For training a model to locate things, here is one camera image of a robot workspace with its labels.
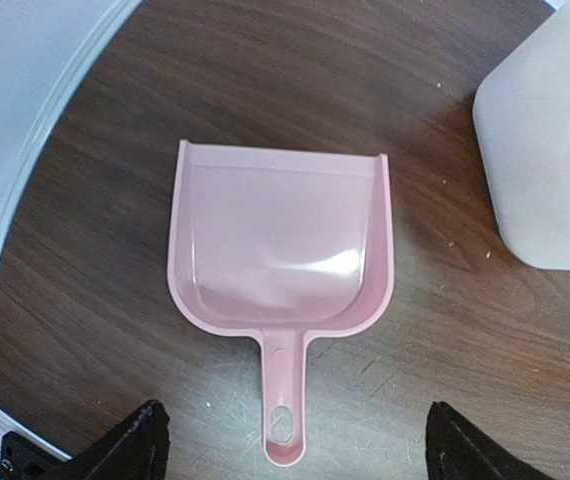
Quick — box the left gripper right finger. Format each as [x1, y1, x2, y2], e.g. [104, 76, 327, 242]
[425, 402, 552, 480]

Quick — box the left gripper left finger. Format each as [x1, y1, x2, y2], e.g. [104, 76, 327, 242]
[49, 400, 170, 480]

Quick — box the pink plastic dustpan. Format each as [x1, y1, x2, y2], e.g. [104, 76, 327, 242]
[167, 140, 395, 467]

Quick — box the cream plastic waste bin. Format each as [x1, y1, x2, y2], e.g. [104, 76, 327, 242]
[472, 1, 570, 271]

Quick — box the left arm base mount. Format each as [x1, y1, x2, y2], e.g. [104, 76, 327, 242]
[0, 432, 64, 479]

